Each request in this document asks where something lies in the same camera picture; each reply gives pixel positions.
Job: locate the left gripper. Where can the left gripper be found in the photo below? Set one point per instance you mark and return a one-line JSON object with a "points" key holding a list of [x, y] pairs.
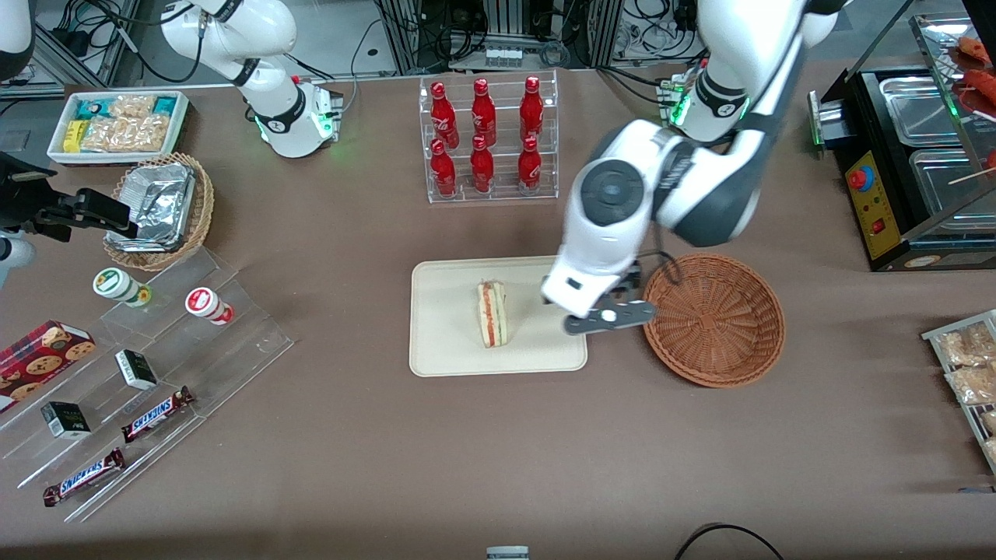
{"points": [[627, 285]]}

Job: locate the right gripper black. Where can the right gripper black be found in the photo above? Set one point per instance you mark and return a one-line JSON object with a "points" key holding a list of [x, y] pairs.
{"points": [[25, 204]]}

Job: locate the triangular sandwich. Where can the triangular sandwich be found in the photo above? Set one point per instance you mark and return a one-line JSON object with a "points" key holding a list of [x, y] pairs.
{"points": [[492, 315]]}

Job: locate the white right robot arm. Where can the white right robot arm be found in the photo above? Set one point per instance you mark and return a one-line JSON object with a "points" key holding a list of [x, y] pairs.
{"points": [[264, 31]]}

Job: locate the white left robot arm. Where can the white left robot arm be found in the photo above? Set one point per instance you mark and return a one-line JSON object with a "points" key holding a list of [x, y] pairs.
{"points": [[747, 47]]}

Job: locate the light tan wicker basket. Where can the light tan wicker basket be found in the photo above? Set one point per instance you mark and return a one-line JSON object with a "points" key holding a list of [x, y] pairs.
{"points": [[204, 210]]}

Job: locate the beige plastic tray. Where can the beige plastic tray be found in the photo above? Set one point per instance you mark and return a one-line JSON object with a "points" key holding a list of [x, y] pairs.
{"points": [[447, 319]]}

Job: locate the round brown wicker basket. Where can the round brown wicker basket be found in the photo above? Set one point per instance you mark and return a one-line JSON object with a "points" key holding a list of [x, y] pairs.
{"points": [[716, 323]]}

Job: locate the tray of packaged snacks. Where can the tray of packaged snacks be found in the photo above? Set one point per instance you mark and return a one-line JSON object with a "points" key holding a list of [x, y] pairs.
{"points": [[934, 336]]}

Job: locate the aluminium foil container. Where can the aluminium foil container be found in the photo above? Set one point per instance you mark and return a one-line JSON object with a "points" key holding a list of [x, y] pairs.
{"points": [[159, 198]]}

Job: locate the green lidded drink cup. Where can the green lidded drink cup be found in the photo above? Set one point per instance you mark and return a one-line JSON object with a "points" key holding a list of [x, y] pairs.
{"points": [[113, 284]]}

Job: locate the large clear cracker bag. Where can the large clear cracker bag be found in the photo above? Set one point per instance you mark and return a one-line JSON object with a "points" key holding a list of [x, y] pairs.
{"points": [[124, 134]]}

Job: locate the yellow snack packet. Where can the yellow snack packet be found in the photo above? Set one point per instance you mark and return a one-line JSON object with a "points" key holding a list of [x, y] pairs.
{"points": [[73, 136]]}

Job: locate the clear acrylic bottle rack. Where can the clear acrylic bottle rack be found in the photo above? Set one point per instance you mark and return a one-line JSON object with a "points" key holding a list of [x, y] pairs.
{"points": [[506, 197]]}

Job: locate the white rectangular snack bin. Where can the white rectangular snack bin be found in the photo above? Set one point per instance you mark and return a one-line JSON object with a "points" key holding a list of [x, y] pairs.
{"points": [[183, 132]]}

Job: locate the teal snack packet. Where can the teal snack packet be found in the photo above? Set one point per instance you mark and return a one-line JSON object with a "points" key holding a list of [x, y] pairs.
{"points": [[91, 109], [166, 105]]}

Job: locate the small clear cracker bag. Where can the small clear cracker bag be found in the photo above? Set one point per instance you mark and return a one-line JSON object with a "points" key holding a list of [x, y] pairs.
{"points": [[132, 106]]}

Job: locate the red cola bottle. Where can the red cola bottle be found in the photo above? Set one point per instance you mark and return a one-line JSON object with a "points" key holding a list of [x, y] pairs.
{"points": [[443, 171], [443, 113], [482, 169], [483, 113], [529, 167], [531, 109]]}

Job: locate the red lidded drink cup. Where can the red lidded drink cup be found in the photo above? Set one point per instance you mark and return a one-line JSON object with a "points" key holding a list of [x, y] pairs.
{"points": [[204, 302]]}

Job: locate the small black box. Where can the small black box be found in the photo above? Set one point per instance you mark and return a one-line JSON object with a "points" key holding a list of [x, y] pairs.
{"points": [[66, 420], [136, 369]]}

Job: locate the red plaid cookie box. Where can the red plaid cookie box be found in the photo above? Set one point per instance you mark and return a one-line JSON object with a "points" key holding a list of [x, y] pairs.
{"points": [[39, 362]]}

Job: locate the clear acrylic stepped display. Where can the clear acrylic stepped display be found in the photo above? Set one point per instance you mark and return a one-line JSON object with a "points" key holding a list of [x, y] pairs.
{"points": [[233, 342]]}

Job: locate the Snickers chocolate bar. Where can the Snickers chocolate bar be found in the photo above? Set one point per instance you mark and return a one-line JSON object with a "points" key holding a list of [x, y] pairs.
{"points": [[156, 414], [84, 476]]}

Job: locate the white power strip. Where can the white power strip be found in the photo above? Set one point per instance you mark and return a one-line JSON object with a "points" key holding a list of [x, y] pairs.
{"points": [[502, 57]]}

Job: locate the black hot food warmer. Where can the black hot food warmer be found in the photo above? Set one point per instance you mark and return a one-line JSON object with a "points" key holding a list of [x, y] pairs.
{"points": [[879, 214]]}

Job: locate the steel food pan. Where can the steel food pan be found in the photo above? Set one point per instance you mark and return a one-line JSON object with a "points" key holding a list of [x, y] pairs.
{"points": [[945, 183], [918, 109]]}

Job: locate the clear bag of fried snacks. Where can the clear bag of fried snacks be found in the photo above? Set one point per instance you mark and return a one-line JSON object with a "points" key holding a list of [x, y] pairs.
{"points": [[990, 421], [973, 385], [991, 451], [965, 346]]}

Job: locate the orange fried sausage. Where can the orange fried sausage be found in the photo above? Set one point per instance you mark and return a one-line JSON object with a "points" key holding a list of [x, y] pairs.
{"points": [[982, 82], [976, 50]]}

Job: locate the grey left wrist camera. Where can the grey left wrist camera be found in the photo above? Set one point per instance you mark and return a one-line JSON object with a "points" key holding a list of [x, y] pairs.
{"points": [[607, 319]]}

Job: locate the aluminium equipment frame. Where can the aluminium equipment frame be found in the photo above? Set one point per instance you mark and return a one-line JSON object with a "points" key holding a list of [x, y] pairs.
{"points": [[405, 35]]}

